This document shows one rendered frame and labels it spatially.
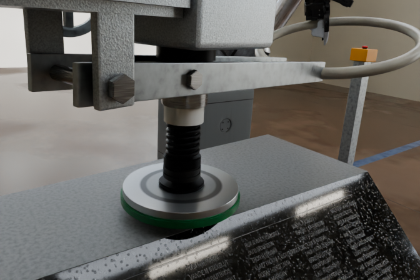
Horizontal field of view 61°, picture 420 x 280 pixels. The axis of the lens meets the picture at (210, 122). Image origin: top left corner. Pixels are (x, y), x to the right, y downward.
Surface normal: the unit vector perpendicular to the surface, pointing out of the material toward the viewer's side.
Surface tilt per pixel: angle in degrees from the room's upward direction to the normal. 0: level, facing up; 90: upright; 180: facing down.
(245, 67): 90
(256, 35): 90
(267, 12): 90
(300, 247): 45
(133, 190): 0
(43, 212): 0
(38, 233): 0
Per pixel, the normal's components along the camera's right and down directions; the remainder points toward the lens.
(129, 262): 0.44, -0.51
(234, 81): 0.76, 0.22
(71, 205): 0.06, -0.96
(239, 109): 0.60, 0.25
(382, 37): -0.80, 0.12
